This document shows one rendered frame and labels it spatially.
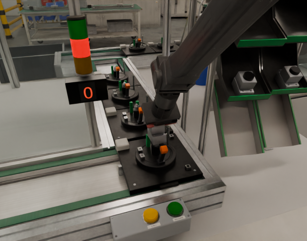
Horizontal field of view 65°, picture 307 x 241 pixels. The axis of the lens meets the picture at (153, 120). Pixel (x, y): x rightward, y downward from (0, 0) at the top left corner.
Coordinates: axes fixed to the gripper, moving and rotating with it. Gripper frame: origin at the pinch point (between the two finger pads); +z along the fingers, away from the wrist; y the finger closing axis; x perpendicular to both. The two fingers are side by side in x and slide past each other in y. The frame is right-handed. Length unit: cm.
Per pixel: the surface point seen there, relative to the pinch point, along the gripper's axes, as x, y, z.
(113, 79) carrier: -53, 4, 48
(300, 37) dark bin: -7.5, -39.1, -25.6
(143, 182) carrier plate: 15.9, 7.1, 6.1
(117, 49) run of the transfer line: -114, -11, 92
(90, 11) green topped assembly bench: -407, -14, 297
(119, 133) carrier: -8.0, 9.2, 21.5
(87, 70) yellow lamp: -16.9, 18.0, -8.9
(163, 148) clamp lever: 8.8, 0.3, -1.2
